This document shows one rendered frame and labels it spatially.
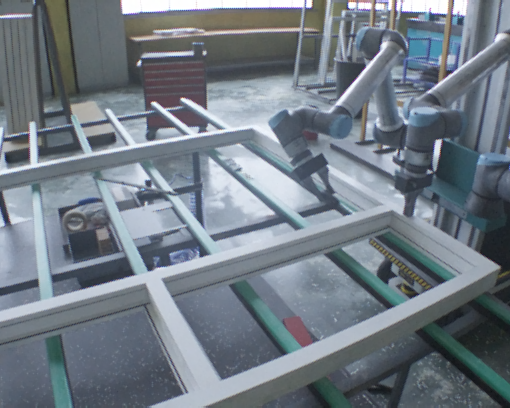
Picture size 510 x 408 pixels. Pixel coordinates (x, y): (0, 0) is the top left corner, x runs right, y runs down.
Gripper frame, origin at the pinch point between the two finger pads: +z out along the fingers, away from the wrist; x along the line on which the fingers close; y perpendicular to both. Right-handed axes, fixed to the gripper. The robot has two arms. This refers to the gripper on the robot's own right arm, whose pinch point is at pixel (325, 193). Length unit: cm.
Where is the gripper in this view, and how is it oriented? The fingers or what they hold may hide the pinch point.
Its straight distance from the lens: 158.2
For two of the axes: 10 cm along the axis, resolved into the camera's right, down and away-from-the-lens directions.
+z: 5.2, 8.5, -0.1
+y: 1.9, -1.3, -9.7
